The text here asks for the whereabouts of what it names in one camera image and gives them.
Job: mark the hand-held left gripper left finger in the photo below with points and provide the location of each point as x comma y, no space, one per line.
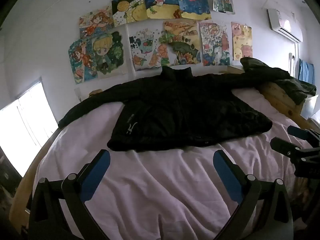
95,176

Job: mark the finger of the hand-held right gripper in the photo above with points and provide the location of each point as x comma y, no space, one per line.
298,132
285,147

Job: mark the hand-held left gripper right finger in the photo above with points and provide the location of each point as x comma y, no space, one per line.
228,176

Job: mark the black padded jacket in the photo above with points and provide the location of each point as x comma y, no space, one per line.
180,110

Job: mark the white cabinet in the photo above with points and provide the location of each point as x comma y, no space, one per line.
310,107

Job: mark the dark green jacket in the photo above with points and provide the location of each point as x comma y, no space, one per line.
287,82

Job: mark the blue towel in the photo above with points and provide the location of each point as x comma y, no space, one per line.
306,71

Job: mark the bright window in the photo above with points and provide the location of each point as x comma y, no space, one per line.
25,125

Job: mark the beige box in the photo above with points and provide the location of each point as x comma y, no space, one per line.
235,69

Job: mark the white air conditioner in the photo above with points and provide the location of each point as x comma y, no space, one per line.
282,23

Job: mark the white wall pipe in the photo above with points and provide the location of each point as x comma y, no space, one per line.
290,63

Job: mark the group of colourful wall drawings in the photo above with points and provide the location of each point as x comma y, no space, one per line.
162,30

